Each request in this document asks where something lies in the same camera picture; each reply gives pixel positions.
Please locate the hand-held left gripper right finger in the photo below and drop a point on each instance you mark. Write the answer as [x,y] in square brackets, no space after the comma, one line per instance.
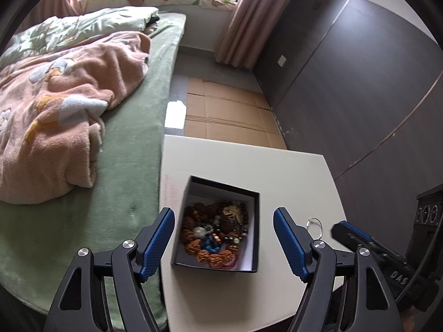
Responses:
[289,245]

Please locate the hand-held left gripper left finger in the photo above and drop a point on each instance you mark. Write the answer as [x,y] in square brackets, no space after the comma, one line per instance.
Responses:
[157,242]

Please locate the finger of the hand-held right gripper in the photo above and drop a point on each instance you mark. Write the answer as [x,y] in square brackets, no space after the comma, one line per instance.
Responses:
[367,245]

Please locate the black jewelry box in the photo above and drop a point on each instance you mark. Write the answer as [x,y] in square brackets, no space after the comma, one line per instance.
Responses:
[254,235]

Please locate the silver hoop earring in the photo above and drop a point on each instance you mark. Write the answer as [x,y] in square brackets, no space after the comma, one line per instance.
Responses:
[320,224]

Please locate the pile of mixed bead jewelry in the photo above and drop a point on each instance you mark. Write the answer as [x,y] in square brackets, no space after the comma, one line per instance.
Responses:
[214,235]

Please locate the green bed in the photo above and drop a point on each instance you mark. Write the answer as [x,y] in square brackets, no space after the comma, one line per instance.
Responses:
[131,179]

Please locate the white square table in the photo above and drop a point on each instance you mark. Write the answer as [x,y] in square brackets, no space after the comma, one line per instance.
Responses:
[242,162]

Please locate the flat cardboard sheets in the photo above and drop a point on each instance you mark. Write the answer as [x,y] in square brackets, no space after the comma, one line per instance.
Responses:
[228,110]

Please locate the pink fleece blanket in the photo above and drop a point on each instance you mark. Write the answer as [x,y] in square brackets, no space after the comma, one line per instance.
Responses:
[69,110]

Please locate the pale green duvet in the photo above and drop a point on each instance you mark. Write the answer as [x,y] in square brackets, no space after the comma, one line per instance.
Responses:
[76,27]

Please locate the wall socket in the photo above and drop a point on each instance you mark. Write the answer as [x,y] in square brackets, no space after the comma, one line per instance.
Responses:
[282,61]

